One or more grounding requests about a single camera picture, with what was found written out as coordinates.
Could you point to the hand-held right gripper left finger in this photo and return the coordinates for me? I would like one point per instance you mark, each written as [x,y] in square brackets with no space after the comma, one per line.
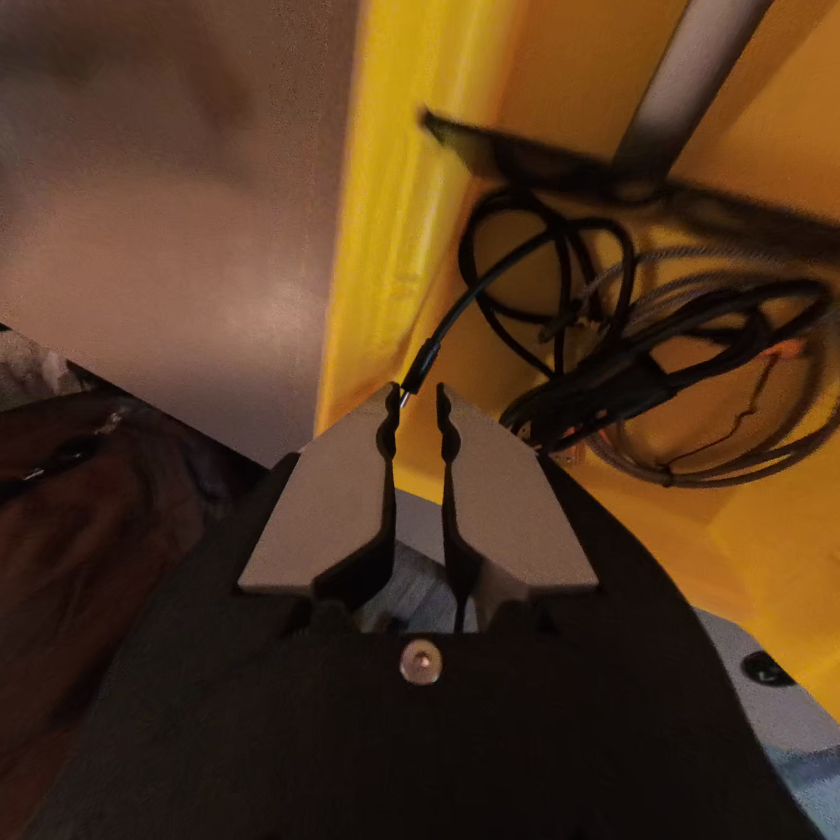
[328,512]

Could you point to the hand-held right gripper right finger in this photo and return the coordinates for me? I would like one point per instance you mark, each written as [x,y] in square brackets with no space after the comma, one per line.
[518,525]

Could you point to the yellow plastic bin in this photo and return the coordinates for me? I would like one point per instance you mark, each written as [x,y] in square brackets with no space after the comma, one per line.
[407,164]

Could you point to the grey bin divider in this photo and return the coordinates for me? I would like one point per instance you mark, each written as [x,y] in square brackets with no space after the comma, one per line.
[689,85]

